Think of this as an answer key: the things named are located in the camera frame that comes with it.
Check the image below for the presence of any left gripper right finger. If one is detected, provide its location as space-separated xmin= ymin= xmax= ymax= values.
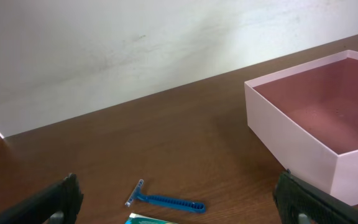
xmin=273 ymin=170 xmax=358 ymax=224

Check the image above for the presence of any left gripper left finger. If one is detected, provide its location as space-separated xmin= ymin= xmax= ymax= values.
xmin=0 ymin=174 xmax=83 ymax=224

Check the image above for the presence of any green white toothpaste tube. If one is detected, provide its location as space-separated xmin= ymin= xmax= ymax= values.
xmin=125 ymin=213 xmax=176 ymax=224

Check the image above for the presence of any pink open cardboard box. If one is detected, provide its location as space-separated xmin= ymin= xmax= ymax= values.
xmin=244 ymin=50 xmax=358 ymax=205

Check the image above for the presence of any blue disposable razor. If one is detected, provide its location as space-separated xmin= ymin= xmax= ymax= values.
xmin=124 ymin=179 xmax=206 ymax=213

